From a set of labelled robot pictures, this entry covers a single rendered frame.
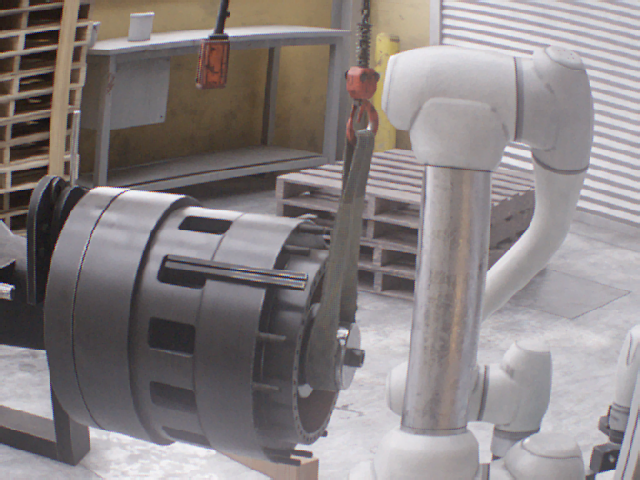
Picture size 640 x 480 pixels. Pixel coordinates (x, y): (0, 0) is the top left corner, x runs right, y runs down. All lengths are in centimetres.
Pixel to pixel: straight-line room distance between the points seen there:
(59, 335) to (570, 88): 129
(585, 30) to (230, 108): 263
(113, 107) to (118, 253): 469
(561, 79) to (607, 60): 636
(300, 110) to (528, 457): 756
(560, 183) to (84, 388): 120
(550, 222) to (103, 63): 540
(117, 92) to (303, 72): 234
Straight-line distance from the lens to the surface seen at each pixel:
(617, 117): 810
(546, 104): 175
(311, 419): 276
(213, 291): 247
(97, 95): 725
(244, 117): 886
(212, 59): 248
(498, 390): 208
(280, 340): 242
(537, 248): 192
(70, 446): 397
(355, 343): 266
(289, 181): 632
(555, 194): 185
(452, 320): 177
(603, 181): 822
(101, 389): 259
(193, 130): 855
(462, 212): 176
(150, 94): 740
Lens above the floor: 168
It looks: 14 degrees down
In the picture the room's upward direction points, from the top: 3 degrees clockwise
